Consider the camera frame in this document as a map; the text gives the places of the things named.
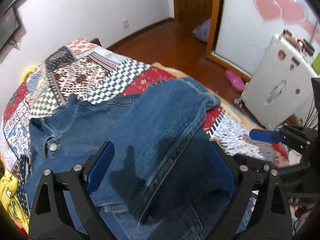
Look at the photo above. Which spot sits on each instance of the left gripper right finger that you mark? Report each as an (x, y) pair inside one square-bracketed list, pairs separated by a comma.
[(259, 208)]

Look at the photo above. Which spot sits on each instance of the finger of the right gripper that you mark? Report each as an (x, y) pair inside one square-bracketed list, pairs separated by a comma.
[(279, 148), (273, 137)]

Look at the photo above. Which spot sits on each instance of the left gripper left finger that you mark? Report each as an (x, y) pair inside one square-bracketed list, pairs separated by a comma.
[(62, 207)]

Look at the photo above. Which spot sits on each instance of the blue denim jacket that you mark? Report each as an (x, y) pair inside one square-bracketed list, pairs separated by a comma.
[(165, 180)]

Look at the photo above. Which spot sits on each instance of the white mini fridge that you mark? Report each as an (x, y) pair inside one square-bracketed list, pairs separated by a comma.
[(281, 85)]

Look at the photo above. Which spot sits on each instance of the yellow duck print blanket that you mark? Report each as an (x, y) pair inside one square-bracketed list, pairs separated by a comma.
[(15, 154)]

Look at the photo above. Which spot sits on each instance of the pink slipper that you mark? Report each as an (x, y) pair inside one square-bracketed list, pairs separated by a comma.
[(236, 81)]

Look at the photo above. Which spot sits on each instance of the heart patterned sliding door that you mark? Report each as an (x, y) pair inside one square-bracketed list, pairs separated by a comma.
[(247, 27)]

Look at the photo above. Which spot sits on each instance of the purple cloth on floor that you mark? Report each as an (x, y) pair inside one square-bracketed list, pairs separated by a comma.
[(202, 31)]

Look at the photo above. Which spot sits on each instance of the colourful patchwork bedspread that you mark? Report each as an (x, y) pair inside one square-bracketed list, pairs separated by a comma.
[(92, 73)]

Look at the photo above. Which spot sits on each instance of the wall power socket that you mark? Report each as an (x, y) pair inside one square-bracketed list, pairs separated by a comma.
[(125, 24)]

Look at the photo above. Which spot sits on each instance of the small black wall monitor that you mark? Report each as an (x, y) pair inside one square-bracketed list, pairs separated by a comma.
[(8, 26)]

